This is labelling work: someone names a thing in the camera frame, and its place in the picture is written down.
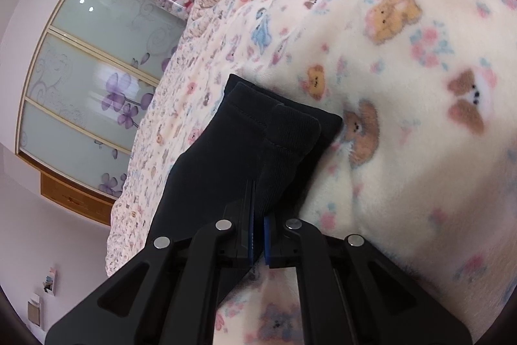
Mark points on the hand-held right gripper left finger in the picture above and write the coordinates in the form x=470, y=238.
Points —
x=251, y=236

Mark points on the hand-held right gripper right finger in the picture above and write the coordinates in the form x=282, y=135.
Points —
x=267, y=242

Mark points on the black pants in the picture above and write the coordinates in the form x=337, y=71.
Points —
x=242, y=143

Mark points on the small-print quilt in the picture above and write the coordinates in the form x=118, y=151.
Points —
x=161, y=135

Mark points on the wooden door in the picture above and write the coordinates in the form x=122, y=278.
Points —
x=72, y=199

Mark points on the bear-print fleece blanket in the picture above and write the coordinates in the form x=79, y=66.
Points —
x=363, y=66

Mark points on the frosted glass sliding wardrobe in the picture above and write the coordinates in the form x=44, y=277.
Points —
x=89, y=66

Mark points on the white wall shelf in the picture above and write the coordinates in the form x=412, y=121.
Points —
x=50, y=280

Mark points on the grey wall box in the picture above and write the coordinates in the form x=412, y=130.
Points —
x=34, y=310

